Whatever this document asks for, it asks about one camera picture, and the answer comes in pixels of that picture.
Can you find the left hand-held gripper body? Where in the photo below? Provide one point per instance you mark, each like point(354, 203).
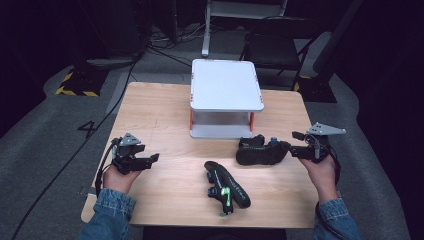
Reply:
point(124, 156)

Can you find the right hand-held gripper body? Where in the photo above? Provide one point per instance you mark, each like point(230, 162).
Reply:
point(319, 143)

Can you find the black sandal with blue buckle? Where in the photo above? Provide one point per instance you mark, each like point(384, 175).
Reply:
point(261, 154)

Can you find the person's left hand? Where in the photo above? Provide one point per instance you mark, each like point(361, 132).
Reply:
point(117, 180)

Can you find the person's right hand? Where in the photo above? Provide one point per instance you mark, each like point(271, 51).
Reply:
point(320, 178)

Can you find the black tape floor mark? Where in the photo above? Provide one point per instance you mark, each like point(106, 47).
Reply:
point(88, 128)

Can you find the dark slanted stand with base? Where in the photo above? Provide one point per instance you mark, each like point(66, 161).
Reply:
point(328, 56)

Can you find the yellow black striped stand base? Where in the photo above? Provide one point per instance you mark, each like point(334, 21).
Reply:
point(80, 83)

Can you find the white two-tier shoe rack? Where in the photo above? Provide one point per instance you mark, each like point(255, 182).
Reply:
point(224, 86)

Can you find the black folding chair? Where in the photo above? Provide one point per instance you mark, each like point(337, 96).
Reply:
point(273, 46)

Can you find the white desk frame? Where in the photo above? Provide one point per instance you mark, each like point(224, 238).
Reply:
point(213, 13)

